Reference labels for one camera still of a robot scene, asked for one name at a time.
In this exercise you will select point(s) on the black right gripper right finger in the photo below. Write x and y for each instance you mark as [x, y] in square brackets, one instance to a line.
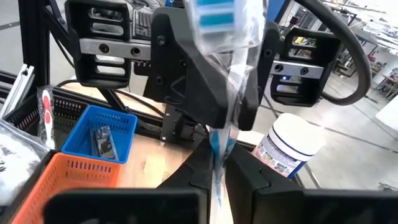
[311, 208]

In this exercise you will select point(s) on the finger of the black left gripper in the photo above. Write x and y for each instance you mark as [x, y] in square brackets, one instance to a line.
[252, 105]
[180, 77]

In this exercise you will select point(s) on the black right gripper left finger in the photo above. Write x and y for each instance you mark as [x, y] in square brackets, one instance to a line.
[130, 208]

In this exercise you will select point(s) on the bagged blue white toothbrush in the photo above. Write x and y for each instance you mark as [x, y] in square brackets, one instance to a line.
[217, 20]

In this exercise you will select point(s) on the bagged silver nail clipper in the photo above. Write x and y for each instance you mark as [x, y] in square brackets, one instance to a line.
[104, 144]

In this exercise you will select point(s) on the bagged orange white razor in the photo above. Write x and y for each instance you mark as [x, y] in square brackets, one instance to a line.
[46, 116]

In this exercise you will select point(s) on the black keyboard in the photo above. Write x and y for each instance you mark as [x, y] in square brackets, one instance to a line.
[143, 25]

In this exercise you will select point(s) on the white wipes canister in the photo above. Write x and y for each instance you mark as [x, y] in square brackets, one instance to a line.
[289, 140]

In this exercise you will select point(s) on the orange plastic basket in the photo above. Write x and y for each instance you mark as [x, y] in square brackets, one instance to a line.
[71, 179]

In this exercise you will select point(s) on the blue plastic basket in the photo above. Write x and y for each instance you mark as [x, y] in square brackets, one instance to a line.
[124, 124]

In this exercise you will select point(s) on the black plastic basket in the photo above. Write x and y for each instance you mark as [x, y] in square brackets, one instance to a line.
[66, 109]

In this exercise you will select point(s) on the aluminium profile bar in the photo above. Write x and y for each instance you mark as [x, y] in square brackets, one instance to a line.
[18, 90]

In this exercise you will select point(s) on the black frame post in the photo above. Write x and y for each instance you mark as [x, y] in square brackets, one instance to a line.
[34, 46]

